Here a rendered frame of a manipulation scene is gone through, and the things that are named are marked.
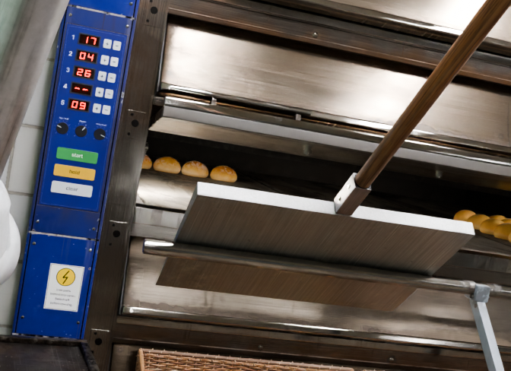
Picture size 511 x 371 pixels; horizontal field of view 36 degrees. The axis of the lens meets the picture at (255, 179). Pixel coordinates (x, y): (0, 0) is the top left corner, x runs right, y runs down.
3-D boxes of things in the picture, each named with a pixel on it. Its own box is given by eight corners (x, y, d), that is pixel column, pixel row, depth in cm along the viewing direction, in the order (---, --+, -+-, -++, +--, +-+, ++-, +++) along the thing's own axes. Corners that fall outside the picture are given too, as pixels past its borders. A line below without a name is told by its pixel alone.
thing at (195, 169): (182, 175, 278) (184, 160, 277) (179, 172, 284) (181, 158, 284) (209, 179, 281) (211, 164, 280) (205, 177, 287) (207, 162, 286)
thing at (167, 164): (153, 170, 275) (155, 155, 275) (151, 168, 281) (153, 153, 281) (180, 175, 277) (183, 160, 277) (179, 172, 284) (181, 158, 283)
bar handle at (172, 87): (167, 109, 170) (166, 110, 172) (309, 134, 179) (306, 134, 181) (171, 83, 171) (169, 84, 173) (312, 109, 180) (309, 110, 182)
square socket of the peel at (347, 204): (373, 190, 137) (371, 174, 139) (353, 187, 136) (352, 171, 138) (352, 216, 144) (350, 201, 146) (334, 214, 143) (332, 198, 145)
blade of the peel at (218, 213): (475, 235, 151) (472, 222, 152) (197, 195, 136) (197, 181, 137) (392, 312, 179) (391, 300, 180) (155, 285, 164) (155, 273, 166)
